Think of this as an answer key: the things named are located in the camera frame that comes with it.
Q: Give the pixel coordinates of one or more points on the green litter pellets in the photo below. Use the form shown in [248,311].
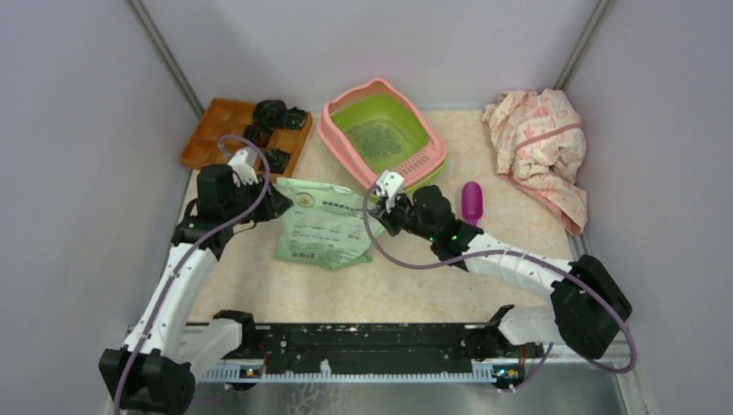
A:
[378,139]

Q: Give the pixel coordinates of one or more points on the cream pink printed jacket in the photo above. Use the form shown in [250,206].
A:
[540,146]

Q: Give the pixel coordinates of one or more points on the green cat litter bag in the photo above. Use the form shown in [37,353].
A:
[324,227]

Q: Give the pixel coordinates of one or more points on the black small part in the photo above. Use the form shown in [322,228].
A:
[258,135]

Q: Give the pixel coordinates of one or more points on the black part with green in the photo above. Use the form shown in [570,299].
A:
[295,118]

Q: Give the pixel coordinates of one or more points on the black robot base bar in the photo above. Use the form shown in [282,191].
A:
[377,348]

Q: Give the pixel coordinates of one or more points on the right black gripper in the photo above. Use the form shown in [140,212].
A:
[387,218]

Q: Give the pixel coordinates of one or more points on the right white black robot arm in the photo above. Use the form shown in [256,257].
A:
[585,309]

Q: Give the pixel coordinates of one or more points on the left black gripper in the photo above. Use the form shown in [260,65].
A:
[273,204]

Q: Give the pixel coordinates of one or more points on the orange compartment tray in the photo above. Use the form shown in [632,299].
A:
[230,117]

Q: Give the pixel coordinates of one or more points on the black round part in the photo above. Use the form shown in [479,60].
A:
[270,114]

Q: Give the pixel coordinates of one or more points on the green and pink litter box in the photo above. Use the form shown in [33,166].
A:
[378,99]

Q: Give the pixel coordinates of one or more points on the purple plastic scoop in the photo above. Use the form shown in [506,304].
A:
[472,203]

